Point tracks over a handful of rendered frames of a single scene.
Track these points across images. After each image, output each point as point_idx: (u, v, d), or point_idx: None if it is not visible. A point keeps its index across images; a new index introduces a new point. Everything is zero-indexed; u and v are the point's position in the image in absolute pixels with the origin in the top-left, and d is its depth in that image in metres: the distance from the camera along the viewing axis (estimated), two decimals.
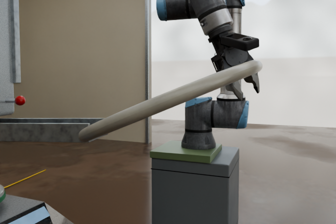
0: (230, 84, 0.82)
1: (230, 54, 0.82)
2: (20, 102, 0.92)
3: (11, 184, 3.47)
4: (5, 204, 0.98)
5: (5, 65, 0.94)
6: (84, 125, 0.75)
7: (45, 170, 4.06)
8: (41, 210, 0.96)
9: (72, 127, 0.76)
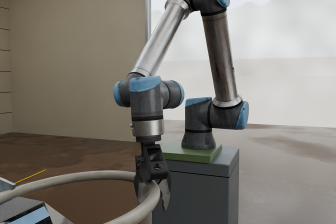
0: (136, 196, 0.79)
1: (146, 167, 0.79)
2: None
3: None
4: (5, 204, 0.98)
5: None
6: None
7: (45, 170, 4.06)
8: (41, 210, 0.96)
9: None
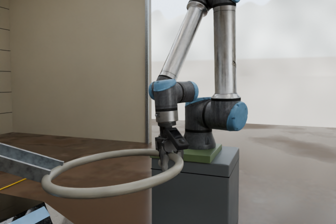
0: (161, 164, 1.13)
1: (168, 143, 1.13)
2: None
3: (11, 184, 3.47)
4: (5, 204, 0.98)
5: None
6: (46, 171, 0.99)
7: None
8: (41, 210, 0.96)
9: (36, 170, 0.99)
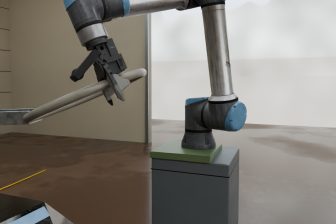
0: (104, 90, 0.99)
1: (96, 70, 0.94)
2: None
3: (11, 184, 3.47)
4: (5, 204, 0.98)
5: None
6: (26, 112, 1.07)
7: (45, 170, 4.06)
8: (41, 210, 0.96)
9: (16, 114, 1.07)
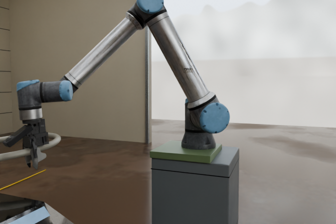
0: None
1: (24, 139, 1.25)
2: None
3: (11, 184, 3.47)
4: (5, 204, 0.98)
5: None
6: None
7: (45, 170, 4.06)
8: (41, 210, 0.96)
9: None
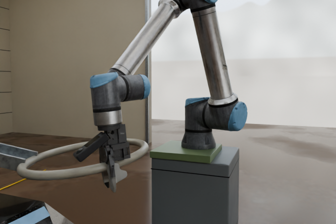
0: None
1: (100, 150, 0.95)
2: None
3: (11, 184, 3.47)
4: (5, 204, 0.98)
5: None
6: (21, 160, 1.07)
7: (45, 170, 4.06)
8: (41, 210, 0.96)
9: (11, 159, 1.07)
